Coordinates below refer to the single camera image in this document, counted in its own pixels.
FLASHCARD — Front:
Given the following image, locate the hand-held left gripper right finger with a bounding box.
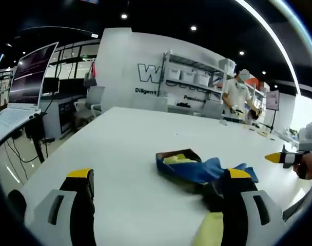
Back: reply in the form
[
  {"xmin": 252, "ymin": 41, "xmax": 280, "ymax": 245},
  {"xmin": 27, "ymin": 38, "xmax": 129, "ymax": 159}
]
[{"xmin": 221, "ymin": 168, "xmax": 287, "ymax": 246}]

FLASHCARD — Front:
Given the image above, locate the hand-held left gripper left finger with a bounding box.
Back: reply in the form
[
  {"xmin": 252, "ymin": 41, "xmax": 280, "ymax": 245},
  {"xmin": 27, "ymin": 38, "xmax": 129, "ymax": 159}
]
[{"xmin": 26, "ymin": 168, "xmax": 97, "ymax": 246}]

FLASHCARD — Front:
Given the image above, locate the blue yellow black garment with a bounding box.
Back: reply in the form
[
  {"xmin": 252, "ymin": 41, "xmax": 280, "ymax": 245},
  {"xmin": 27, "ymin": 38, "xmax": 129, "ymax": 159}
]
[{"xmin": 155, "ymin": 148, "xmax": 260, "ymax": 246}]

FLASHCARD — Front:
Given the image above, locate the person's right hand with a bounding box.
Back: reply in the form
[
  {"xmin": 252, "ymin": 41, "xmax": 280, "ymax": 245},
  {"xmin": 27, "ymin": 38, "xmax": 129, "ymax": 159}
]
[{"xmin": 292, "ymin": 151, "xmax": 312, "ymax": 180}]

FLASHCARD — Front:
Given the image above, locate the white clutter on table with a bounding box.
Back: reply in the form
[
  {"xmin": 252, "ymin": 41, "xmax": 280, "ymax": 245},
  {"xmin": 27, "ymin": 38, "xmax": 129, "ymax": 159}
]
[{"xmin": 274, "ymin": 128, "xmax": 300, "ymax": 148}]

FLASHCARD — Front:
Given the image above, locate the display screen on stand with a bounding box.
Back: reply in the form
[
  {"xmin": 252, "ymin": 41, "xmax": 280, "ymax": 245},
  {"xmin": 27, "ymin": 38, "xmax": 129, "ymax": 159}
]
[{"xmin": 265, "ymin": 89, "xmax": 280, "ymax": 134}]

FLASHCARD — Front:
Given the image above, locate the white side desk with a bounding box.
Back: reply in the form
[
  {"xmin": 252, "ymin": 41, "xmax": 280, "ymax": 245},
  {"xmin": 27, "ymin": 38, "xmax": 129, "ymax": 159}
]
[{"xmin": 0, "ymin": 109, "xmax": 48, "ymax": 165}]

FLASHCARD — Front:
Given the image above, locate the grey office chair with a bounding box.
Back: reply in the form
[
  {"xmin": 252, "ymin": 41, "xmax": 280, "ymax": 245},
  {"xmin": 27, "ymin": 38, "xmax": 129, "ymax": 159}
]
[{"xmin": 73, "ymin": 86, "xmax": 106, "ymax": 121}]

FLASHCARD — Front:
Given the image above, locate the white box on shelf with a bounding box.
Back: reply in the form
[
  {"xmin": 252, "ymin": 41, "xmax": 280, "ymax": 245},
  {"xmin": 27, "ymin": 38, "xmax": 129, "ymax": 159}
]
[{"xmin": 218, "ymin": 58, "xmax": 235, "ymax": 70}]

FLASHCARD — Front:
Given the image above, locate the white storage bin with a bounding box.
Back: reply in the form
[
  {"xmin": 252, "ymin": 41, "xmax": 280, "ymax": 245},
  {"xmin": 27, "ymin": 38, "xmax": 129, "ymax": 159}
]
[
  {"xmin": 168, "ymin": 67, "xmax": 183, "ymax": 80},
  {"xmin": 181, "ymin": 70, "xmax": 196, "ymax": 83},
  {"xmin": 193, "ymin": 72, "xmax": 211, "ymax": 86}
]

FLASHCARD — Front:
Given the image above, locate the black computer monitor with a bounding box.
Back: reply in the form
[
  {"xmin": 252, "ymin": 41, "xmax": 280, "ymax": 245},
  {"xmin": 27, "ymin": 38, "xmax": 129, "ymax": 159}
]
[{"xmin": 42, "ymin": 77, "xmax": 60, "ymax": 95}]

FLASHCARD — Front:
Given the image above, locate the metal storage shelf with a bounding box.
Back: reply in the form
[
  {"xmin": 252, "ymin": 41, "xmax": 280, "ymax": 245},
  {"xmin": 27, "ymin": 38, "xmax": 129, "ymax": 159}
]
[{"xmin": 161, "ymin": 50, "xmax": 237, "ymax": 113}]

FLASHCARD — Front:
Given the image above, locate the grey hanging bag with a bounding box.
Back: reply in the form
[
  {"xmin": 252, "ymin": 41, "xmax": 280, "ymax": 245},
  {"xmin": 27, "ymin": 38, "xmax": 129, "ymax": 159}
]
[{"xmin": 83, "ymin": 72, "xmax": 98, "ymax": 88}]

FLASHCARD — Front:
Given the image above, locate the open white laptop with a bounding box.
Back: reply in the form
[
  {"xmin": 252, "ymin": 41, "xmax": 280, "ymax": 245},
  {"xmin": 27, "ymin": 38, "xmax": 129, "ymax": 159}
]
[{"xmin": 0, "ymin": 42, "xmax": 60, "ymax": 144}]

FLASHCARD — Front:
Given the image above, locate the black floor cable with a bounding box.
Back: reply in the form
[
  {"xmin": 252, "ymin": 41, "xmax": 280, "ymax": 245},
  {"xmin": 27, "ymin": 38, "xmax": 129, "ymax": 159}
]
[{"xmin": 3, "ymin": 135, "xmax": 48, "ymax": 185}]

